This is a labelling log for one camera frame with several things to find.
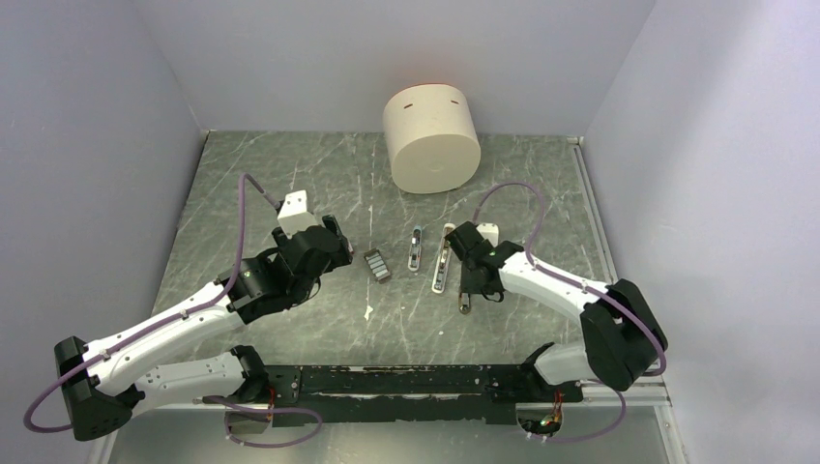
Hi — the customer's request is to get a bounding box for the small beige stapler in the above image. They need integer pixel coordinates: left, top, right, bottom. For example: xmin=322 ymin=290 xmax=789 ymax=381
xmin=458 ymin=292 xmax=472 ymax=315

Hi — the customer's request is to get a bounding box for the long white stapler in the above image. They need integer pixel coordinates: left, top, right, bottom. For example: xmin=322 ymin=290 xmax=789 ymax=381
xmin=431 ymin=222 xmax=455 ymax=294

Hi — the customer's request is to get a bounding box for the blue white stapler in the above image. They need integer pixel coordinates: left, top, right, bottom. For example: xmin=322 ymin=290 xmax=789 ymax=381
xmin=407 ymin=225 xmax=423 ymax=272

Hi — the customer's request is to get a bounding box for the staple tray with staples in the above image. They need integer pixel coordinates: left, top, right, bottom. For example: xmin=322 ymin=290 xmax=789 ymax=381
xmin=363 ymin=248 xmax=392 ymax=283

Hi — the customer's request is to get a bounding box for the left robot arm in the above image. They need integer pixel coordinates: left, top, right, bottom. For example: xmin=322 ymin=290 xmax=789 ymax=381
xmin=54 ymin=214 xmax=353 ymax=442

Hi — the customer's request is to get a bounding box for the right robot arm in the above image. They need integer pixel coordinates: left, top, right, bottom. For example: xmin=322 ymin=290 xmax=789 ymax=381
xmin=444 ymin=222 xmax=668 ymax=400

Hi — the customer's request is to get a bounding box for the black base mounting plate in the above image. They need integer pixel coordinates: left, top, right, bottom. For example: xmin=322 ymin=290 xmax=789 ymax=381
xmin=227 ymin=364 xmax=583 ymax=427

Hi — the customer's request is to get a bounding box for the cream cylindrical container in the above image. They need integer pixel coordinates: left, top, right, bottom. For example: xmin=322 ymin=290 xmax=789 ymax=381
xmin=382 ymin=83 xmax=482 ymax=194

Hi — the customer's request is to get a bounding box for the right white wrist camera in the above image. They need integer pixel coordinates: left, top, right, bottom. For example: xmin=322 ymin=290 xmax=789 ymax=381
xmin=477 ymin=222 xmax=500 ymax=247

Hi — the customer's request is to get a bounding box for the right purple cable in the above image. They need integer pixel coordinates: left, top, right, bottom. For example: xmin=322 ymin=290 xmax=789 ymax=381
xmin=472 ymin=182 xmax=669 ymax=445

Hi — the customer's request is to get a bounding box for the aluminium rail frame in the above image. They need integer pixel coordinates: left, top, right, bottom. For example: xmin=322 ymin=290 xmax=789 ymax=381
xmin=89 ymin=378 xmax=686 ymax=463

